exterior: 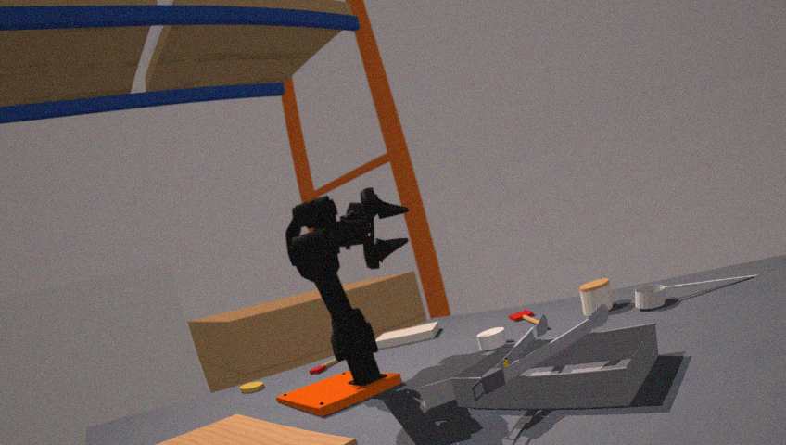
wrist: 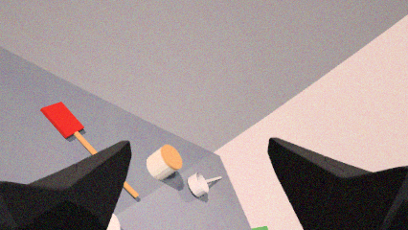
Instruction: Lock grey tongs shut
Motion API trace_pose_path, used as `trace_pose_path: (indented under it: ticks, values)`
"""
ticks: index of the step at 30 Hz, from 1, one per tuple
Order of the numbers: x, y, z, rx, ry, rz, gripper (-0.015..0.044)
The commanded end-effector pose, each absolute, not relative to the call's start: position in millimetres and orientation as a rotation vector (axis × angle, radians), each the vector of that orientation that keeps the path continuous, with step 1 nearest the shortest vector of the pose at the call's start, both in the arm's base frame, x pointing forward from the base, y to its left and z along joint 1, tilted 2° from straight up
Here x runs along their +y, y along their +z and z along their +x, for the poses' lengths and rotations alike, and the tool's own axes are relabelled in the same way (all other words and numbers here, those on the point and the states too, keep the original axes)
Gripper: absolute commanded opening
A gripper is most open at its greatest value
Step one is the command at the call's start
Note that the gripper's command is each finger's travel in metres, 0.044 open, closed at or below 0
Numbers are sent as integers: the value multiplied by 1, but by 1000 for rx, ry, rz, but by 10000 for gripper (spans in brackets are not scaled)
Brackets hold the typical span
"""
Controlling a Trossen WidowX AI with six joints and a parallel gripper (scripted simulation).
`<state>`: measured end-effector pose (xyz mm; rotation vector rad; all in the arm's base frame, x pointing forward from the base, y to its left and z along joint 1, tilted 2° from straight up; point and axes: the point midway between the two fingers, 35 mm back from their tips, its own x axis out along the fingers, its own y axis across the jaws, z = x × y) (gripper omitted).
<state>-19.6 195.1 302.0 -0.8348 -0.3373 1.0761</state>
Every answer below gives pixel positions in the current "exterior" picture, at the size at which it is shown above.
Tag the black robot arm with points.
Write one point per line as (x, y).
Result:
(315, 256)

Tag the grey long-handled ladle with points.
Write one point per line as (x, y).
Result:
(652, 296)

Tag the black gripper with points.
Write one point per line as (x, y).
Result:
(355, 232)

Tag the yellow round disc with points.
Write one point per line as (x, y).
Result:
(251, 387)

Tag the grey cylinder with orange top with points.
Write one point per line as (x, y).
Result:
(595, 293)

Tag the white short cylinder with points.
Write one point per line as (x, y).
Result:
(492, 339)

